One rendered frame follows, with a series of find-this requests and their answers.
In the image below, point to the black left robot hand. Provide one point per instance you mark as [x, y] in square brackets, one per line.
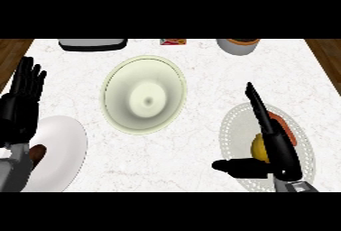
[20, 102]

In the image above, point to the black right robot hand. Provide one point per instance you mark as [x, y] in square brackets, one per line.
[278, 147]

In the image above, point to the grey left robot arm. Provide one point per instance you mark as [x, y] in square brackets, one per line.
[12, 168]

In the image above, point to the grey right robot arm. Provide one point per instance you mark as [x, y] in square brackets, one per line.
[294, 186]

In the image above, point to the yellow lemon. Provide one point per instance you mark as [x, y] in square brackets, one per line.
[259, 149]

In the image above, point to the white perforated oval placemat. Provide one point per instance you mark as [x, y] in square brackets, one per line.
[243, 132]

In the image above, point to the pale green bowl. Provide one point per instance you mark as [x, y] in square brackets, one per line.
[144, 94]

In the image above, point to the orange carrot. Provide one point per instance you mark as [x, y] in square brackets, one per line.
[286, 126]

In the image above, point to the brown round food item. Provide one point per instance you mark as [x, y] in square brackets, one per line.
[38, 153]

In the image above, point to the white plate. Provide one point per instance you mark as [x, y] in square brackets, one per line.
[60, 153]

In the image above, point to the grey and black appliance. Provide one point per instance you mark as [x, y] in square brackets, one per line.
[92, 44]

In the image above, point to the grey pot with orange rim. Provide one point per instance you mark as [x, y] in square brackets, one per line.
[238, 47]

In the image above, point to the red and yellow box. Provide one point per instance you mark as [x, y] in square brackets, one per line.
[173, 41]

